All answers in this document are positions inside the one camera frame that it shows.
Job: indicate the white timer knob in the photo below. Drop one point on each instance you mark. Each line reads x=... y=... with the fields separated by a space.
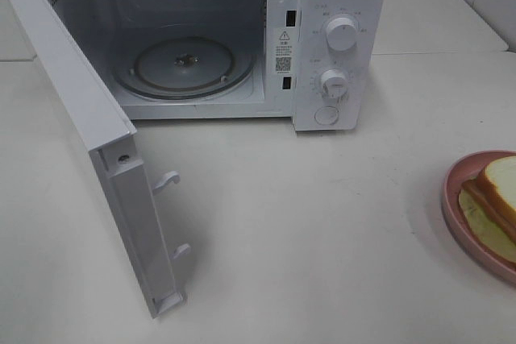
x=334 y=83

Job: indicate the upper white power knob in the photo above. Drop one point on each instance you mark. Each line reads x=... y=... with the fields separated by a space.
x=341 y=33

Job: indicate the white microwave oven body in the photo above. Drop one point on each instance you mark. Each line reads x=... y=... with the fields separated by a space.
x=287 y=37

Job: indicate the toy sandwich with lettuce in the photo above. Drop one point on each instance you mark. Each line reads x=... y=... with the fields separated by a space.
x=488 y=203

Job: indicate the round white door button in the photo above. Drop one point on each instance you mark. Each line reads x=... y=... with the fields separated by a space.
x=327 y=115

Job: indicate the pink round plate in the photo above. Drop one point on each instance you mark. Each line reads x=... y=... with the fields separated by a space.
x=463 y=169

